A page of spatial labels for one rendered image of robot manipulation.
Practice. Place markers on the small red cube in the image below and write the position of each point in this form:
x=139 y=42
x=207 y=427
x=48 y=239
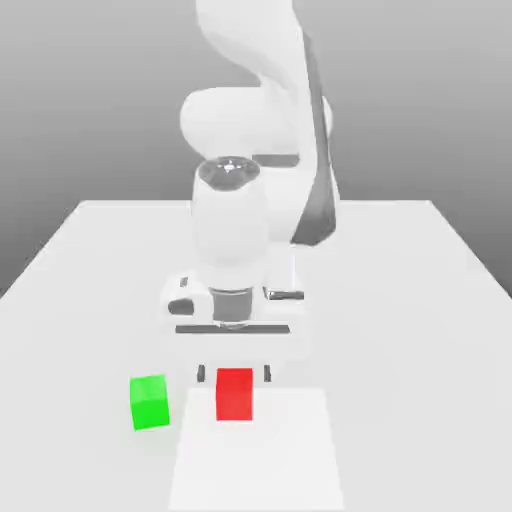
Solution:
x=234 y=396

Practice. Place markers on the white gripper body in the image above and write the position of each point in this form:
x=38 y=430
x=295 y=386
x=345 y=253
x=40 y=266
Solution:
x=232 y=329

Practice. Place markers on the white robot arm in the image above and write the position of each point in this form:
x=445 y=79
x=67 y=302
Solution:
x=228 y=224

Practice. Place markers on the small green cube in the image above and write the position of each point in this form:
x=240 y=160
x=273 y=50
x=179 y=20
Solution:
x=150 y=404

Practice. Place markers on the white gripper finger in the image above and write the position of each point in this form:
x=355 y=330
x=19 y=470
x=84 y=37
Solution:
x=267 y=373
x=200 y=373

